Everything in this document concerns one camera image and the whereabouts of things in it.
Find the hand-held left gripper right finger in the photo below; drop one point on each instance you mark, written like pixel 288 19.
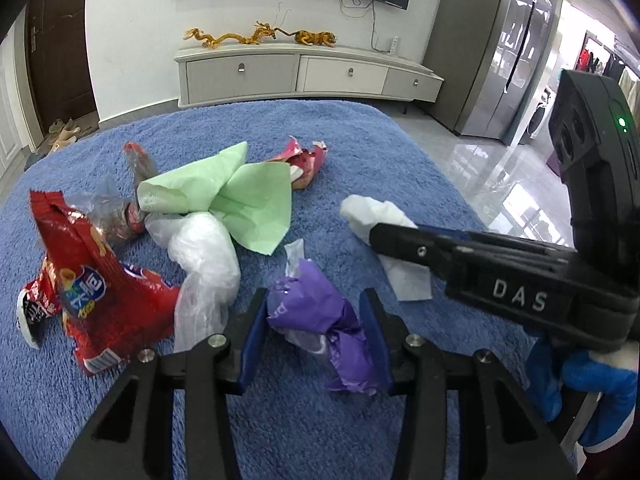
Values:
pixel 374 342

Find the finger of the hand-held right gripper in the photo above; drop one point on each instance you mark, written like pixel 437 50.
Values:
pixel 400 246
pixel 450 232

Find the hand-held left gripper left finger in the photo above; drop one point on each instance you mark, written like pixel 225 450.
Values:
pixel 252 332

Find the white tissue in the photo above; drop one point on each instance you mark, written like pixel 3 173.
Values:
pixel 372 210

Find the purple wrapper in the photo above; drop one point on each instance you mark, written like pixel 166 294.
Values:
pixel 312 300

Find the person's right hand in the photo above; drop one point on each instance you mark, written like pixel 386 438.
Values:
pixel 610 390

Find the blue fluffy blanket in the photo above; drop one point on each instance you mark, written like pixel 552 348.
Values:
pixel 380 160

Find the clear plastic bag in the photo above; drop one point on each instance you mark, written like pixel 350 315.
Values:
pixel 205 255

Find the white washing machine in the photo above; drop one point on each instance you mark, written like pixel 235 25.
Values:
pixel 539 112

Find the pink red torn wrapper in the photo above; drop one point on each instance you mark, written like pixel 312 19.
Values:
pixel 305 157

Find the crumpled green paper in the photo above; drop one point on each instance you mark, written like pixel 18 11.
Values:
pixel 250 200

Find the hanging clothes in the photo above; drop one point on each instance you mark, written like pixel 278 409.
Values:
pixel 597 62

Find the red snack bag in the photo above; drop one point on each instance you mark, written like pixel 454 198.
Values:
pixel 110 300

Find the grey refrigerator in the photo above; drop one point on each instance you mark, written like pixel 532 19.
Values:
pixel 495 60

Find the crushed clear plastic bottle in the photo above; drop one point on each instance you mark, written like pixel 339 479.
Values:
pixel 120 215

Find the white grey television cabinet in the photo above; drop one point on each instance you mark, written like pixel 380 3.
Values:
pixel 340 75

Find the white power strip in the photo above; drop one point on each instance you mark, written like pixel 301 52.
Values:
pixel 394 45

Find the dark red snack wrapper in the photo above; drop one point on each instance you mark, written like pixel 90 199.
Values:
pixel 37 310

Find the golden tiger figurine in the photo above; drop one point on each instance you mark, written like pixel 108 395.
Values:
pixel 315 37

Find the golden dragon figurine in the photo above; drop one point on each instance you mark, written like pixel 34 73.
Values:
pixel 235 37

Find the tan slipper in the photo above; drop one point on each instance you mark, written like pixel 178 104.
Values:
pixel 65 135

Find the olive brown slipper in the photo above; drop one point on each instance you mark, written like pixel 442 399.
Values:
pixel 62 124

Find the dark brown door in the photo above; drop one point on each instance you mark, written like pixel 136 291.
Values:
pixel 60 35

